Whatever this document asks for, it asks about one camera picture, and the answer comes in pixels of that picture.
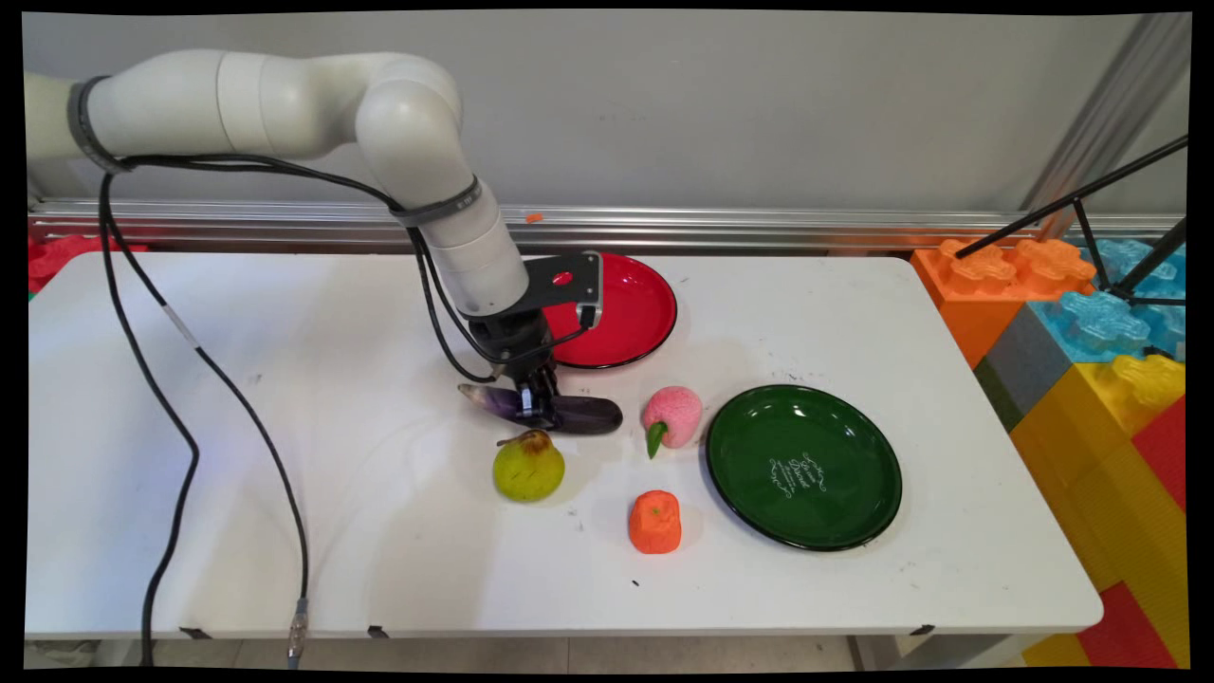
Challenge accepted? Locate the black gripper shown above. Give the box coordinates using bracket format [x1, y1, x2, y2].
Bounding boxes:
[469, 307, 564, 430]

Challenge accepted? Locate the purple toy eggplant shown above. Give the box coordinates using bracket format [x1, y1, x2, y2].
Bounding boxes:
[458, 382, 624, 437]

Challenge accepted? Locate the orange toy fruit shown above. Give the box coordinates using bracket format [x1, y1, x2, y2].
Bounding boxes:
[627, 489, 684, 555]

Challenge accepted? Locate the green toy pear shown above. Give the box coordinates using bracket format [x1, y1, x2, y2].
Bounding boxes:
[492, 429, 567, 504]

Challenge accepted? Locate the red plate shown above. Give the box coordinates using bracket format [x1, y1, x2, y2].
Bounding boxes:
[543, 252, 678, 370]

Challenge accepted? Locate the pink toy peach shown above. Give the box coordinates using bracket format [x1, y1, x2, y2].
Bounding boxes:
[642, 385, 705, 461]

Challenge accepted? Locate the green plate with white print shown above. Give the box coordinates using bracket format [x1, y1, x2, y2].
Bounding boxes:
[705, 383, 903, 552]

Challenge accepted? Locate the orange giant building block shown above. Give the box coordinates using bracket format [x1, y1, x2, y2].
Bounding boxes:
[910, 237, 1098, 369]

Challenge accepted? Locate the grey giant building block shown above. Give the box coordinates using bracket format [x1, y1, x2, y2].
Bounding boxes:
[975, 302, 1077, 433]

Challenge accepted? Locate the red giant building block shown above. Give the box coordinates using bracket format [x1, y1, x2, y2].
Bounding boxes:
[28, 234, 150, 295]
[1076, 581, 1183, 670]
[1131, 397, 1188, 515]

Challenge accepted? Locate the blue giant building block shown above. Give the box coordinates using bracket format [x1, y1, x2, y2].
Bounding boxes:
[1029, 239, 1188, 363]

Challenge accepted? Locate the black tripod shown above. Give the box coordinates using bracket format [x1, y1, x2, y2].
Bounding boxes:
[956, 135, 1188, 307]

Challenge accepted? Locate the yellow giant building block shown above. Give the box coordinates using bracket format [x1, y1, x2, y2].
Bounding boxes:
[1010, 354, 1188, 668]

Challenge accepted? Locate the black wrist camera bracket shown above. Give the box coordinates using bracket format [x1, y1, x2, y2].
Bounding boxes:
[521, 249, 605, 330]

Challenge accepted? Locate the grey cable strap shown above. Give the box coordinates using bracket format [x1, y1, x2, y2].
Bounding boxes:
[390, 176, 484, 230]
[66, 74, 136, 175]

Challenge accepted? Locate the horizontal aluminium rail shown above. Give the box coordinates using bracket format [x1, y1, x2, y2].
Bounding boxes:
[28, 197, 1186, 255]

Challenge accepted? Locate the black cable with silver connector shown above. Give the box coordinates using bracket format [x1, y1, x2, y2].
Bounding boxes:
[104, 152, 570, 670]

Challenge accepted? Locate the thick black cable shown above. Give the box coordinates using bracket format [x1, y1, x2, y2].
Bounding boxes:
[98, 152, 598, 667]

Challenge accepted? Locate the slanted aluminium post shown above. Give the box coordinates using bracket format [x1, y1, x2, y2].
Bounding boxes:
[1022, 14, 1191, 238]

